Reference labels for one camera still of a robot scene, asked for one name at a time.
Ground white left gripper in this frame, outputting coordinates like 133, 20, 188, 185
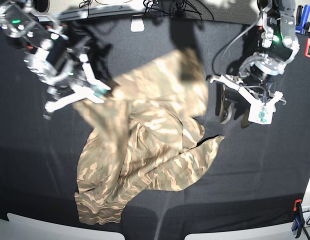
210, 75, 286, 128

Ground camouflage t-shirt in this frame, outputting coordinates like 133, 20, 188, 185
72, 48, 224, 225

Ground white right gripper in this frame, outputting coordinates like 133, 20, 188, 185
44, 53, 111, 115

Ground black table cloth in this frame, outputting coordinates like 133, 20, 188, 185
0, 17, 310, 240

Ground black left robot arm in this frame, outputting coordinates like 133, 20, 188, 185
210, 0, 300, 128

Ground black cables behind table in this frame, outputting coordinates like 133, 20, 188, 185
78, 0, 215, 20

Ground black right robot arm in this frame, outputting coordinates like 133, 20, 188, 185
0, 0, 111, 119

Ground blue tools rear right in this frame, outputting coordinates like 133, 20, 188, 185
296, 4, 310, 35

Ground orange black clamp front right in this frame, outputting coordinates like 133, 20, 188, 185
292, 199, 305, 239

